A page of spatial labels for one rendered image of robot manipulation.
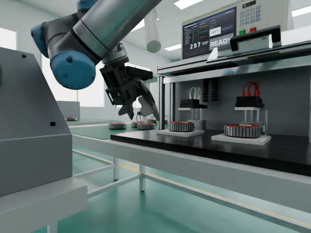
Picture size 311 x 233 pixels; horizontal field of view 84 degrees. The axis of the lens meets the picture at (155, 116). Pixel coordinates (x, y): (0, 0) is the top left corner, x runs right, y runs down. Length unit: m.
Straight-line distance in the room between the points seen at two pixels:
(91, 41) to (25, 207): 0.27
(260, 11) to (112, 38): 0.64
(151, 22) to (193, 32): 1.30
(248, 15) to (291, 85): 0.33
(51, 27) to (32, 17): 5.01
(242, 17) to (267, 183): 0.66
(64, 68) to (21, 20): 5.05
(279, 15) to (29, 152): 0.84
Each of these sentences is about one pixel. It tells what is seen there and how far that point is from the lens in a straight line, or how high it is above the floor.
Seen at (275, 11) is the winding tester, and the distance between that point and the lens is 0.85.
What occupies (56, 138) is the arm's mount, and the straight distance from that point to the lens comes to 0.34.
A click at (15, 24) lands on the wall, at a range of 5.32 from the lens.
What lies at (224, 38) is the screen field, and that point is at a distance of 0.87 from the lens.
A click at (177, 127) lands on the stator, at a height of 0.80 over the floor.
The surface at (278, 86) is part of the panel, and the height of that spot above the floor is 0.97.
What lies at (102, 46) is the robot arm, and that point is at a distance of 0.36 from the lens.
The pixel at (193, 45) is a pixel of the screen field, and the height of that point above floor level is 1.18.
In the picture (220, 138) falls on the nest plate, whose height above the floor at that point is 0.78.
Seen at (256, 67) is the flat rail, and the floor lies 1.03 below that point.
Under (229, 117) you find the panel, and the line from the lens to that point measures 0.93.
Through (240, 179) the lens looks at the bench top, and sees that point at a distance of 0.41.
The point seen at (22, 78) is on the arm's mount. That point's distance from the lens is 0.45.
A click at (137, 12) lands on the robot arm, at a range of 0.37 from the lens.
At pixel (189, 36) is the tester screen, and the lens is 0.96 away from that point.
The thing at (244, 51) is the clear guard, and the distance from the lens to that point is 0.53.
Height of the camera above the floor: 0.87
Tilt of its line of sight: 2 degrees down
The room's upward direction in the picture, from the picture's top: straight up
